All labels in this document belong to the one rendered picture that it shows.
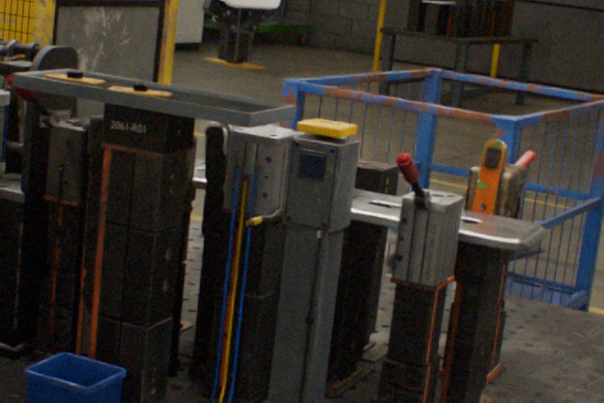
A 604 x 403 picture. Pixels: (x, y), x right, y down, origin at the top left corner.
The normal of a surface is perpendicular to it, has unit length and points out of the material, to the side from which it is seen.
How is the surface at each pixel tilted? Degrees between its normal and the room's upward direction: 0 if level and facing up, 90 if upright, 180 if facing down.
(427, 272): 90
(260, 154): 90
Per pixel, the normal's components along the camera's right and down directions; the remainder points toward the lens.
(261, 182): -0.40, 0.12
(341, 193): 0.91, 0.17
